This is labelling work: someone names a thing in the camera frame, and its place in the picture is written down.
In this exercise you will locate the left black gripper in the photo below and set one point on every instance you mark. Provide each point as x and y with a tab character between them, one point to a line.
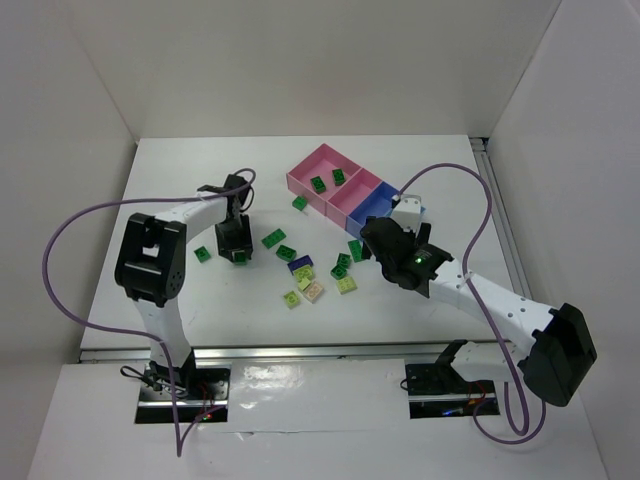
235	247

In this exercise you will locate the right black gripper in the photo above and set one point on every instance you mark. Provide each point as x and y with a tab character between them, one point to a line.
373	228

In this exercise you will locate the small green lego brick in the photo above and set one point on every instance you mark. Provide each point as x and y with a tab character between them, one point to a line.
240	258

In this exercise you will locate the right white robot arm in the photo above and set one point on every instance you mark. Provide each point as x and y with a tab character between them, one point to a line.
556	342

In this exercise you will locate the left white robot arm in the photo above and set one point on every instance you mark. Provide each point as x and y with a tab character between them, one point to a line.
151	266

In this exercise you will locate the long green lego brick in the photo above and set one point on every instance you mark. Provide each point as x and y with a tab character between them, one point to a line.
273	238

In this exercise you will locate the dark blue container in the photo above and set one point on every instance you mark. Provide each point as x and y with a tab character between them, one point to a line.
377	203

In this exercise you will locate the long green lego right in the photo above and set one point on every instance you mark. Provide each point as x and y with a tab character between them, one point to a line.
356	250

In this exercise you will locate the green lego near container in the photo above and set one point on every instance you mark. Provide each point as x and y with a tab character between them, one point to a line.
299	203

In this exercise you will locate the dark blue lego brick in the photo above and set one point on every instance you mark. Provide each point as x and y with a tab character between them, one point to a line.
299	263

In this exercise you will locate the lime lego brick upper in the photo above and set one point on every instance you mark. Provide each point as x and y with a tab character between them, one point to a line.
304	272

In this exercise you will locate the lime lego brick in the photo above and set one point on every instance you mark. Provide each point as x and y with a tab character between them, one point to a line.
346	285
304	272
291	299

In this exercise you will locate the small pink container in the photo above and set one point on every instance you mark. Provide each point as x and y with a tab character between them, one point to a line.
350	195

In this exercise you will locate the lime lego brick lower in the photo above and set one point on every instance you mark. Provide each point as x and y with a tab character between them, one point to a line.
291	299

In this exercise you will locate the lime lego brick right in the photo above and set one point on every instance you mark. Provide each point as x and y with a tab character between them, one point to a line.
346	285

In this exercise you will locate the green lego brick pair lower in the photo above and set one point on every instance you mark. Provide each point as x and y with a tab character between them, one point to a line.
338	272

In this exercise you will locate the beige lego brick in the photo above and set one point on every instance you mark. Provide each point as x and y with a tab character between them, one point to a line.
311	290

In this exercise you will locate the large pink container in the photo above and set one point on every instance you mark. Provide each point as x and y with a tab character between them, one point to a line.
319	163

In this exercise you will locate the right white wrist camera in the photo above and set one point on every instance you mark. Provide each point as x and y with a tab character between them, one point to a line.
407	212

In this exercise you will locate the aluminium side rail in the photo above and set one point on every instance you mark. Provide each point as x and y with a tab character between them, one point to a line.
505	220

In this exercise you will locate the aluminium front rail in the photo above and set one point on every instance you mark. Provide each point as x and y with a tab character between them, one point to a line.
281	352

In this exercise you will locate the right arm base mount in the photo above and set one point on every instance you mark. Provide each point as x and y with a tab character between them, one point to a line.
437	391

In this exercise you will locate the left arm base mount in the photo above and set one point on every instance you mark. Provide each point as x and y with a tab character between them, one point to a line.
208	397

